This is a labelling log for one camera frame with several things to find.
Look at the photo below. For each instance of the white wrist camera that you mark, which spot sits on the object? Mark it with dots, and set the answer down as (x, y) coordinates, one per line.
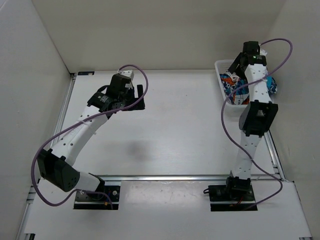
(263, 52)
(127, 73)

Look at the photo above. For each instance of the colourful patterned shorts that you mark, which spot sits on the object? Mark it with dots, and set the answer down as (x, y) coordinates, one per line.
(230, 82)

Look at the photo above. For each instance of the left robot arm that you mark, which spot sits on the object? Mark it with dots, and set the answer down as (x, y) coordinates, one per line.
(56, 164)

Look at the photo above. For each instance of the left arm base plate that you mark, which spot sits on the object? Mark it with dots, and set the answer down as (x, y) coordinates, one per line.
(90, 201)

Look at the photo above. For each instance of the aluminium front rail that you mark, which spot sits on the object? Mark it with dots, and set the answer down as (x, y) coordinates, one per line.
(164, 178)

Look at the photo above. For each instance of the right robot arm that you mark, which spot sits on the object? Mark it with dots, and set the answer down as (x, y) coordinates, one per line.
(254, 121)

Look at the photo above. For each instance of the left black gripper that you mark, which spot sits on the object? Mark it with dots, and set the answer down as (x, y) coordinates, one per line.
(131, 91)

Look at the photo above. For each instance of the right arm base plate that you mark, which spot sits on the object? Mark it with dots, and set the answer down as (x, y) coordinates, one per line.
(223, 201)

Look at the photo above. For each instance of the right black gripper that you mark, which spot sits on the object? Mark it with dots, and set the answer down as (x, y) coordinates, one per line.
(234, 68)

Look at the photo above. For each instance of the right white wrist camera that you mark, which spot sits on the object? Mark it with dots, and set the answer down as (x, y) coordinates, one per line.
(263, 52)

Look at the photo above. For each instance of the white plastic basket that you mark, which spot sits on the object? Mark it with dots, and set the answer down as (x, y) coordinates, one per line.
(221, 66)

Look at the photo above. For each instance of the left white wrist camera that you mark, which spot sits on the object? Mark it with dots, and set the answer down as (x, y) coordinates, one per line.
(127, 73)

